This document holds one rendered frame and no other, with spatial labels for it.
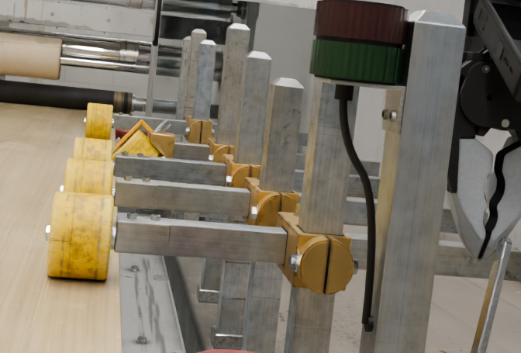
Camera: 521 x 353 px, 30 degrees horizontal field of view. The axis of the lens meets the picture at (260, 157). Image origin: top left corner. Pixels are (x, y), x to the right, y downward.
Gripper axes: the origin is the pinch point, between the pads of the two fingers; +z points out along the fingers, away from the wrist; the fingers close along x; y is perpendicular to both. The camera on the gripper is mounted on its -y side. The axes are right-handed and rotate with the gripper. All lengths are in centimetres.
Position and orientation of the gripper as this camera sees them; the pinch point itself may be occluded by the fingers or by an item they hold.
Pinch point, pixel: (484, 243)
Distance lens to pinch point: 74.0
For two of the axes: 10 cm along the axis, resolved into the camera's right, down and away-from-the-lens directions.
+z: -1.1, 9.9, 1.1
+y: -1.5, -1.2, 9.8
